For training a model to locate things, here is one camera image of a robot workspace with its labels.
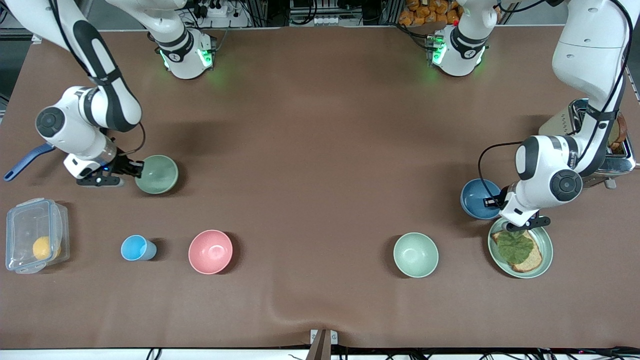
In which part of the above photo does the bread slice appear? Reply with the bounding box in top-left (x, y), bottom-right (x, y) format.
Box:
top-left (490, 229), bottom-right (544, 274)

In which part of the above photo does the blue cup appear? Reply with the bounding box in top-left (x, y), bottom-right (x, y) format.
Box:
top-left (120, 234), bottom-right (158, 262)

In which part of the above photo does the light green bowl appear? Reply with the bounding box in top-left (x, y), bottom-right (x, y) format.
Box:
top-left (135, 154), bottom-right (179, 195)
top-left (393, 232), bottom-right (440, 279)

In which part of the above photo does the yellow lemon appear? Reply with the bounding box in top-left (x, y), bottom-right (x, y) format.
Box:
top-left (32, 236), bottom-right (62, 261)

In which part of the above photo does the white electronics box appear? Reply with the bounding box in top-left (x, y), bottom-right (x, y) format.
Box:
top-left (289, 0), bottom-right (363, 27)

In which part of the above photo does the clear plastic container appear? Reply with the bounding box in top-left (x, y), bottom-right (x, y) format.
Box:
top-left (5, 198), bottom-right (70, 275)

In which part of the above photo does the blue bowl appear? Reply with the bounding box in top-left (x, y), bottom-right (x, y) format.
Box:
top-left (460, 178), bottom-right (504, 221)

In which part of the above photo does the metal table bracket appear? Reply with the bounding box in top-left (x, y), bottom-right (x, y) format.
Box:
top-left (310, 329), bottom-right (338, 360)

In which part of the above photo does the white power strip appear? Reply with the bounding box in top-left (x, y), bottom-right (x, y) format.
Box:
top-left (192, 0), bottom-right (251, 29)

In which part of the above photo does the light green plate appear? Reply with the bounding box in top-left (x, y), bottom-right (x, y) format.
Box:
top-left (487, 215), bottom-right (554, 279)

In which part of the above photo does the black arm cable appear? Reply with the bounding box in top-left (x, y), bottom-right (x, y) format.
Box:
top-left (477, 0), bottom-right (635, 202)
top-left (47, 0), bottom-right (147, 157)

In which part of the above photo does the black pan blue handle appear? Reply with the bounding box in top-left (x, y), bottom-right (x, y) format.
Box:
top-left (4, 143), bottom-right (56, 182)

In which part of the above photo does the cream toaster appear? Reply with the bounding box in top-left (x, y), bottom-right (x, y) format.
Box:
top-left (538, 98), bottom-right (637, 191)

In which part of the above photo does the green lettuce leaf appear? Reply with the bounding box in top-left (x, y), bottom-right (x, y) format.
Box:
top-left (496, 229), bottom-right (535, 265)

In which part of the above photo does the bag of orange snacks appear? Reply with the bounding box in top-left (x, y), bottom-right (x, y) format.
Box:
top-left (399, 0), bottom-right (463, 27)

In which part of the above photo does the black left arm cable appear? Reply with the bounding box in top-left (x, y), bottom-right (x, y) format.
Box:
top-left (477, 0), bottom-right (635, 202)

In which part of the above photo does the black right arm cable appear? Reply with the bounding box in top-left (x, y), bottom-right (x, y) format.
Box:
top-left (47, 0), bottom-right (147, 157)

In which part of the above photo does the toast slice in toaster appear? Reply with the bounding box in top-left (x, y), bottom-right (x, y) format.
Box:
top-left (609, 115), bottom-right (629, 151)

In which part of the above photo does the pink bowl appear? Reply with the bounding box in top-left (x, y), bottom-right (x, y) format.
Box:
top-left (188, 229), bottom-right (234, 275)

